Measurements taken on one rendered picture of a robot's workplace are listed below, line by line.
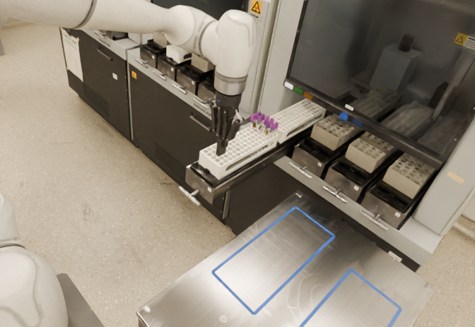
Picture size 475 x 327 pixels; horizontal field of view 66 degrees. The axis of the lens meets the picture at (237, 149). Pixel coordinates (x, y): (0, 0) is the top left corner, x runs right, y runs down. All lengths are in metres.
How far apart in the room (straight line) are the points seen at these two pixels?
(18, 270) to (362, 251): 0.82
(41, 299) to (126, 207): 1.41
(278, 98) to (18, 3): 1.09
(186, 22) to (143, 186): 1.45
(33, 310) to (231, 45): 0.70
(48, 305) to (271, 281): 0.49
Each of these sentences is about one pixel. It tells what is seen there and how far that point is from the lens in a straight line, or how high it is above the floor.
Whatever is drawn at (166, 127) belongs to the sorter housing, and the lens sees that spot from 2.02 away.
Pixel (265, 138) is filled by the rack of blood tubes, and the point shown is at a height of 0.86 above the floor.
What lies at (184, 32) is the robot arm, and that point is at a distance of 0.99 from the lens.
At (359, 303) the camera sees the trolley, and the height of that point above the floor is 0.82.
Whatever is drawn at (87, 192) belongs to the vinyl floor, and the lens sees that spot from 2.29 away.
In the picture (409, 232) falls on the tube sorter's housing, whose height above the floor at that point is 0.73.
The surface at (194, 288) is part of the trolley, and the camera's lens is 0.91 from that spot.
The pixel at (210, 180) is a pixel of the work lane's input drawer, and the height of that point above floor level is 0.82.
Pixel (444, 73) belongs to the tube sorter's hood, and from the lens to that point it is 1.15.
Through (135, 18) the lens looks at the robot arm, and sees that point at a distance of 0.68.
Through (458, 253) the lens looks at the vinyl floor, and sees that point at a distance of 2.55.
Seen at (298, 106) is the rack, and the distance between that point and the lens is 1.50.
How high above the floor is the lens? 1.61
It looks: 38 degrees down
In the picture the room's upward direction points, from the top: 10 degrees clockwise
